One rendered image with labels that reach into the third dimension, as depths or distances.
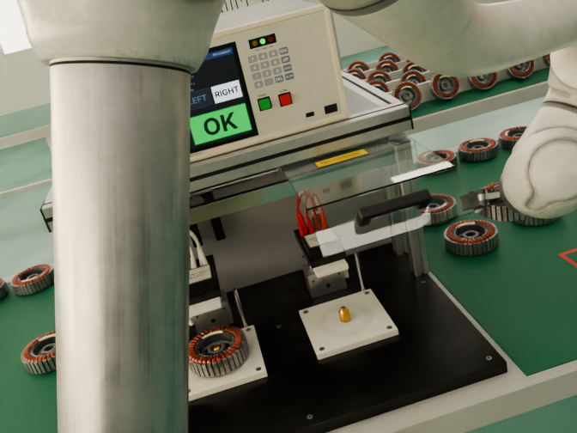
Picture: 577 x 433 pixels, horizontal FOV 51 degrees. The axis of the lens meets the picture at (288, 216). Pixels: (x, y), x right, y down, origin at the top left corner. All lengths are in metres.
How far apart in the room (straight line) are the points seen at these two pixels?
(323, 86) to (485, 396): 0.58
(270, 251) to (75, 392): 0.89
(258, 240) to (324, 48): 0.44
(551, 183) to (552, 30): 0.19
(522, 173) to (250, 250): 0.71
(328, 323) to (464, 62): 0.72
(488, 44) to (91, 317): 0.37
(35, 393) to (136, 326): 0.89
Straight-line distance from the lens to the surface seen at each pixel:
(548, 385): 1.04
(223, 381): 1.08
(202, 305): 1.10
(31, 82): 7.56
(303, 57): 1.08
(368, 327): 1.10
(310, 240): 1.13
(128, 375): 0.45
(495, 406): 1.01
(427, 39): 0.46
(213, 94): 1.07
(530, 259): 1.31
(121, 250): 0.43
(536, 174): 0.74
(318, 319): 1.15
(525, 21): 0.59
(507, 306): 1.18
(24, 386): 1.36
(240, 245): 1.30
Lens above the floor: 1.43
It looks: 24 degrees down
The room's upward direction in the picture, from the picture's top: 14 degrees counter-clockwise
